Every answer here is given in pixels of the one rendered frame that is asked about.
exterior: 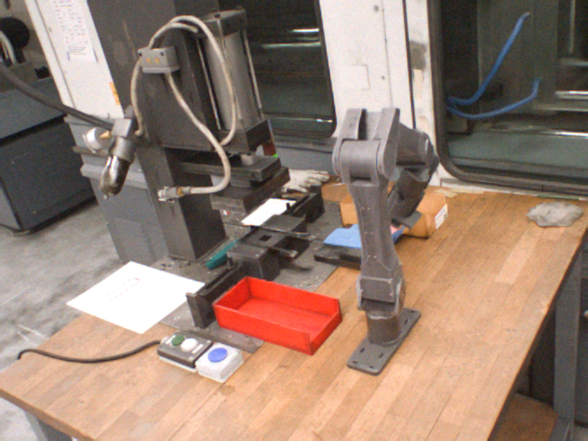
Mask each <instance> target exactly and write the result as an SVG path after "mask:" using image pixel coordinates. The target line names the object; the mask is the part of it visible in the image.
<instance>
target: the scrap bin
mask: <svg viewBox="0 0 588 441"><path fill-rule="evenodd" d="M213 310H214V311H215V314H216V317H217V320H218V324H219V327H222V328H225V329H228V330H232V331H235V332H237V333H239V334H242V335H247V336H249V337H252V338H255V339H259V340H264V341H267V342H269V343H273V344H276V345H279V346H282V347H284V348H288V349H290V350H293V351H297V352H300V353H303V354H308V355H310V356H313V355H314V354H315V353H316V352H317V351H318V350H319V348H320V346H321V345H322V344H323V343H324V342H325V340H326V339H328V338H329V337H330V336H331V334H332V332H333V331H334V330H335V329H336V327H337V326H338V325H339V324H340V323H342V321H343V318H342V314H340V303H339V299H338V298H337V297H330V296H326V295H322V294H318V293H315V292H314V291H310V290H303V289H299V288H295V287H291V286H288V285H283V284H279V283H272V282H268V281H264V280H261V279H257V278H252V276H245V278H244V279H243V280H242V281H240V282H239V283H238V284H237V285H236V286H234V287H233V288H232V289H231V290H230V291H229V293H226V294H225V295H224V296H223V297H222V298H220V299H219V300H218V301H217V302H216V303H215V304H213Z"/></svg>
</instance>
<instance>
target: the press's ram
mask: <svg viewBox="0 0 588 441"><path fill-rule="evenodd" d="M256 151H257V149H254V150H253V152H251V154H252V155H250V156H247V155H246V154H244V152H237V153H232V152H229V153H226V156H227V158H228V161H229V163H230V167H231V178H232V179H230V182H229V184H228V185H226V186H225V187H224V188H223V190H222V191H220V192H214V193H211V194H210V195H209V197H210V200H211V203H212V207H213V209H219V210H223V213H224V214H225V215H230V214H231V213H232V212H236V213H241V214H246V213H247V212H249V211H250V210H251V209H253V208H254V207H257V206H258V205H259V204H261V202H262V201H263V200H265V199H266V198H268V197H269V196H271V195H272V194H273V193H275V192H276V191H278V190H279V189H280V187H282V186H283V185H286V184H287V183H288V182H290V181H291V176H290V171H289V167H284V166H281V161H280V157H274V156H264V155H256ZM178 164H179V167H180V170H181V171H182V172H193V173H201V174H205V175H209V176H217V177H225V169H224V165H223V163H222V161H221V157H220V155H219V153H218V151H203V150H198V151H197V152H195V153H193V154H192V155H191V156H189V157H186V158H184V159H182V160H180V162H178Z"/></svg>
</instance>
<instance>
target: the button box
mask: <svg viewBox="0 0 588 441"><path fill-rule="evenodd" d="M178 335H183V336H184V337H185V340H188V339H194V340H196V346H195V347H194V348H192V349H188V350H185V349H183V348H182V345H180V346H172V343H171V339H172V338H173V337H175V336H178ZM156 344H159V346H158V347H157V348H156V349H157V355H158V356H159V359H160V360H162V361H167V362H169V363H171V364H173V365H176V366H180V367H182V368H184V369H185V370H188V371H192V372H194V373H195V372H197V371H198V370H197V367H196V364H195V362H196V361H197V360H198V359H199V358H201V356H202V355H204V354H205V353H206V352H207V351H208V350H209V349H210V348H211V347H212V346H213V345H214V343H213V341H212V340H210V339H205V338H201V337H199V336H196V335H193V334H190V333H187V332H182V330H181V331H180V330H179V329H178V330H177V331H176V332H174V333H173V334H172V335H171V336H170V337H165V338H162V339H155V340H151V341H150V342H149V343H147V344H145V345H143V346H139V347H137V348H135V349H133V350H130V351H129V352H128V353H121V354H118V355H112V356H108V357H101V358H75V357H68V356H64V355H59V354H56V353H51V352H47V351H44V350H40V349H34V348H26V349H23V350H21V351H20V352H19V354H18V356H17V360H21V359H22V354H23V353H26V352H34V353H38V354H44V355H47V356H52V357H54V359H58V360H63V361H71V362H79V363H98V361H110V360H114V359H120V358H123V357H127V356H131V355H133V354H136V353H137V352H138V351H141V350H143V349H145V348H147V347H150V346H153V345H156Z"/></svg>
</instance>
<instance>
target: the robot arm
mask: <svg viewBox="0 0 588 441"><path fill-rule="evenodd" d="M400 114H401V110H400V109H399V108H398V107H394V108H383V109H381V111H380V112H367V110H366V109H364V108H349V109H348V110H347V111H346V114H345V117H344V121H343V123H342V127H340V130H339V135H338V138H337V141H336V144H335V147H334V151H333V156H332V162H333V169H334V171H335V173H336V175H337V176H338V177H341V181H342V185H347V187H348V192H349V193H350V195H351V197H352V200H353V205H354V209H355V213H356V219H358V225H359V230H360V242H361V251H362V259H361V266H360V269H361V273H360V274H359V275H358V278H357V284H356V285H355V293H359V294H358V304H357V308H358V311H364V312H365V315H366V321H367V333H366V336H365V337H364V339H363V340H362V341H361V342H360V344H359V345H358V346H357V348H356V349H355V350H354V351H353V352H352V353H351V354H350V355H349V357H348V358H347V360H346V365H347V367H348V368H351V369H355V370H358V372H361V373H363V374H367V375H372V376H377V375H380V374H381V373H382V371H383V370H384V368H385V367H386V366H387V364H388V363H389V361H390V360H391V358H392V357H394V354H395V353H396V351H397V350H398V348H399V347H400V345H401V344H402V343H403V341H404V339H405V338H406V337H408V335H409V334H410V332H411V331H412V328H413V327H414V325H415V324H416V323H417V321H418V320H419V319H420V317H422V316H420V311H419V310H417V309H412V308H408V307H404V297H405V279H404V278H403V264H402V263H401V262H400V259H399V256H398V255H397V254H396V251H395V248H394V243H393V240H392V234H393V232H395V231H396V230H397V229H399V227H400V226H401V225H404V226H405V227H406V228H408V230H411V229H412V228H413V227H414V226H415V225H416V223H417V222H418V221H419V220H420V218H421V216H422V214H421V213H420V212H418V211H417V208H418V206H419V203H420V202H421V200H422V198H423V197H424V195H425V194H426V192H423V189H426V188H427V186H428V184H429V183H430V181H431V179H432V177H431V176H432V175H433V173H434V172H436V170H437V168H438V167H439V157H438V155H437V154H436V153H435V152H433V144H431V140H430V137H429V134H427V133H426V132H424V131H419V130H417V129H411V128H409V127H407V126H405V125H404V124H402V123H401V122H400ZM358 124H359V127H358ZM357 127H358V140H359V141H354V135H356V130H357ZM395 168H403V170H402V173H401V175H400V178H399V179H398V180H397V181H396V182H395V183H394V184H393V186H392V188H391V191H390V193H388V191H389V179H390V178H391V177H392V174H393V172H394V169H395Z"/></svg>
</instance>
